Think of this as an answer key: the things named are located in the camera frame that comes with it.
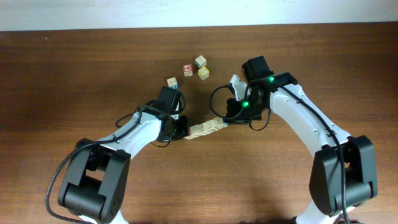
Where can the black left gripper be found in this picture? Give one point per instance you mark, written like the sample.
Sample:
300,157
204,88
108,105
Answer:
183,131

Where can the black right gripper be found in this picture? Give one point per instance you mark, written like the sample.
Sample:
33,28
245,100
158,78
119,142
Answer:
231,109

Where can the red E wooden block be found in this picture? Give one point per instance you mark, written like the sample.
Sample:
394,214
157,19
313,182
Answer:
192,133

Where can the blue D wooden block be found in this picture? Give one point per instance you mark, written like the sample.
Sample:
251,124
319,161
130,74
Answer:
201,130

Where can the green B wooden block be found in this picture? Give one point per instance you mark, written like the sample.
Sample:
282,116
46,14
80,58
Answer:
219,123

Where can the yellow top wooden block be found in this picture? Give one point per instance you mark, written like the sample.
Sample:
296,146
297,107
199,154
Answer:
203,72

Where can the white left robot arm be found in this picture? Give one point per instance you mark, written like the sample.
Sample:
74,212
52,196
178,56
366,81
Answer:
95,181

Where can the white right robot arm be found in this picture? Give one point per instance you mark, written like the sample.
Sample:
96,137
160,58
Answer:
343,174

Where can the blue H wooden block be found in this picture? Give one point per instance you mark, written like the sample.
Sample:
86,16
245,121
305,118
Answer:
172,83

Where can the red A wooden block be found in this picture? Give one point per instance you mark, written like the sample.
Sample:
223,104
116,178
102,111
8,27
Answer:
187,70

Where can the plain top wooden block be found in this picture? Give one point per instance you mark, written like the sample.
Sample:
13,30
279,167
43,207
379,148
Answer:
200,61

